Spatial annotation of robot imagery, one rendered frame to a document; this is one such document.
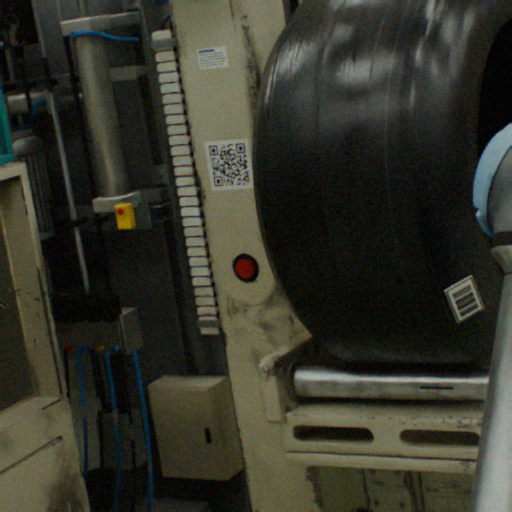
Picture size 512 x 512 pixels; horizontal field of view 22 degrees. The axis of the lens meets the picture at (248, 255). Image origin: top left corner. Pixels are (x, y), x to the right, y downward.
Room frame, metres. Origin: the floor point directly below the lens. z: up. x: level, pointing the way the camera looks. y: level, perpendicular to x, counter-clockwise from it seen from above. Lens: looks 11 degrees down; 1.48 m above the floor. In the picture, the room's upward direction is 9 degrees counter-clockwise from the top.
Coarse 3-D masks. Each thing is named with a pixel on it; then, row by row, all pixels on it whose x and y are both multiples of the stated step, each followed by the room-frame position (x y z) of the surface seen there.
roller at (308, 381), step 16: (304, 368) 1.88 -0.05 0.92; (320, 368) 1.87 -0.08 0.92; (336, 368) 1.85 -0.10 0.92; (352, 368) 1.84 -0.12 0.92; (368, 368) 1.83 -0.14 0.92; (384, 368) 1.82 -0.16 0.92; (400, 368) 1.80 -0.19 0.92; (416, 368) 1.79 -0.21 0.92; (432, 368) 1.78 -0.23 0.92; (448, 368) 1.77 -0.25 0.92; (464, 368) 1.76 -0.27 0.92; (480, 368) 1.75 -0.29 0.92; (304, 384) 1.86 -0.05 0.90; (320, 384) 1.85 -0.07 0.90; (336, 384) 1.84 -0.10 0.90; (352, 384) 1.82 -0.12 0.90; (368, 384) 1.81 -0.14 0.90; (384, 384) 1.80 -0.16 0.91; (400, 384) 1.78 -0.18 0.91; (416, 384) 1.77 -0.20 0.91; (432, 384) 1.76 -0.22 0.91; (448, 384) 1.75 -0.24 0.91; (464, 384) 1.74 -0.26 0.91; (480, 384) 1.72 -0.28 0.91; (464, 400) 1.75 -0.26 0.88; (480, 400) 1.73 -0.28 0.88
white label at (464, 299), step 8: (464, 280) 1.64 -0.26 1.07; (472, 280) 1.65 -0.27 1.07; (448, 288) 1.64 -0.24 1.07; (456, 288) 1.64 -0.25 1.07; (464, 288) 1.65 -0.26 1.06; (472, 288) 1.65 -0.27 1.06; (448, 296) 1.64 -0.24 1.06; (456, 296) 1.65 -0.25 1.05; (464, 296) 1.65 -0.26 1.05; (472, 296) 1.65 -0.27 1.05; (456, 304) 1.65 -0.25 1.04; (464, 304) 1.65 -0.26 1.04; (472, 304) 1.66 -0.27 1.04; (480, 304) 1.66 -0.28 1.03; (456, 312) 1.66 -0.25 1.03; (464, 312) 1.66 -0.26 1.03; (472, 312) 1.66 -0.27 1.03; (456, 320) 1.66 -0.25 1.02
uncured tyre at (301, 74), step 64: (320, 0) 1.85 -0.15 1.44; (384, 0) 1.78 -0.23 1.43; (448, 0) 1.74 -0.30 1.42; (320, 64) 1.74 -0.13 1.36; (384, 64) 1.69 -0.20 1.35; (448, 64) 1.68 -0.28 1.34; (256, 128) 1.79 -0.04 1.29; (320, 128) 1.70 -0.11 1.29; (384, 128) 1.65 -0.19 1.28; (448, 128) 1.64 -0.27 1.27; (256, 192) 1.77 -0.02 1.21; (320, 192) 1.68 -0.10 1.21; (384, 192) 1.64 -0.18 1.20; (448, 192) 1.63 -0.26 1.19; (320, 256) 1.70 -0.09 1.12; (384, 256) 1.65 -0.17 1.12; (448, 256) 1.63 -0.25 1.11; (320, 320) 1.75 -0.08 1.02; (384, 320) 1.70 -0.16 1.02; (448, 320) 1.66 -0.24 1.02
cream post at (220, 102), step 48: (192, 0) 2.00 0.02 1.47; (240, 0) 1.96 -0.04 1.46; (192, 48) 2.00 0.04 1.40; (240, 48) 1.96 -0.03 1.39; (192, 96) 2.01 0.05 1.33; (240, 96) 1.97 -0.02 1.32; (192, 144) 2.02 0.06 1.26; (240, 192) 1.98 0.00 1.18; (240, 240) 1.99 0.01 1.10; (240, 288) 1.99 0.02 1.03; (240, 336) 2.00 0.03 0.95; (288, 336) 1.96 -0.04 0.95; (240, 384) 2.01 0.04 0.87; (240, 432) 2.02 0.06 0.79; (288, 480) 1.98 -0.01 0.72; (336, 480) 2.01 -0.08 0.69
